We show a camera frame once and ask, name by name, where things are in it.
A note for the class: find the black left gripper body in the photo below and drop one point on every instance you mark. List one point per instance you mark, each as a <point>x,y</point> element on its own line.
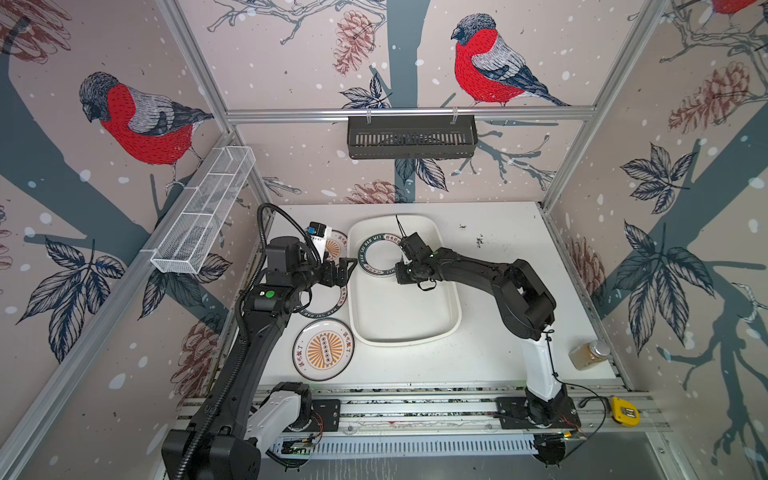
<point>325,273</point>

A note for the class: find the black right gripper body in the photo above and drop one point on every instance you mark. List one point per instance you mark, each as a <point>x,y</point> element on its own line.
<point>410,270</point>

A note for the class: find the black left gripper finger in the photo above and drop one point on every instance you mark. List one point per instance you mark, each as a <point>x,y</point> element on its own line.
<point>345,263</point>
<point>341,277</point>

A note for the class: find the green rim plate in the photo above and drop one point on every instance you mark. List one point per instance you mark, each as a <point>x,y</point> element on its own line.
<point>379,254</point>
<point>323,302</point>

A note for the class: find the orange sunburst plate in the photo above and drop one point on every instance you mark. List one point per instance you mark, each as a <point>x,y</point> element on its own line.
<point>336,245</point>
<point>323,350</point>

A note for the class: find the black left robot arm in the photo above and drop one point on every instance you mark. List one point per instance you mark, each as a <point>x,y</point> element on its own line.
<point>216,444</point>

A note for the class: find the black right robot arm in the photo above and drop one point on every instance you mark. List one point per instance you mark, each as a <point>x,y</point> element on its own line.
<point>525,304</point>

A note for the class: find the white plastic bin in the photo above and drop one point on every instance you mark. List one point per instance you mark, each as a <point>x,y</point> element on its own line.
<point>386,314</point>

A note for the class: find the glass spice jar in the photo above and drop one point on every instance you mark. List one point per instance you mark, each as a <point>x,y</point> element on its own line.
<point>589,354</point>

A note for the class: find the yellow tape measure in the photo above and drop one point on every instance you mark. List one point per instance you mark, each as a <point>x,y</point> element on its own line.
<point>624,412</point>

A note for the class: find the black wall basket shelf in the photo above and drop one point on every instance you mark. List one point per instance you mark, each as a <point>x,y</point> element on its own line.
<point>412,137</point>

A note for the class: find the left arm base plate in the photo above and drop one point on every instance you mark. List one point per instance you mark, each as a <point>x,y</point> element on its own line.
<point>325,418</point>

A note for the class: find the aluminium rail front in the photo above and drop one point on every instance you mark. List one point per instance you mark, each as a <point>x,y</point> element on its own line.
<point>379,412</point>

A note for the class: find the white wire mesh basket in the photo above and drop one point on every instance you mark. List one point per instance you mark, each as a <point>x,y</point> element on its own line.
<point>194,232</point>

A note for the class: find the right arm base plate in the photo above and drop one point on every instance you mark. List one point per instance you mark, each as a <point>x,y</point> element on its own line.
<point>522,413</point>

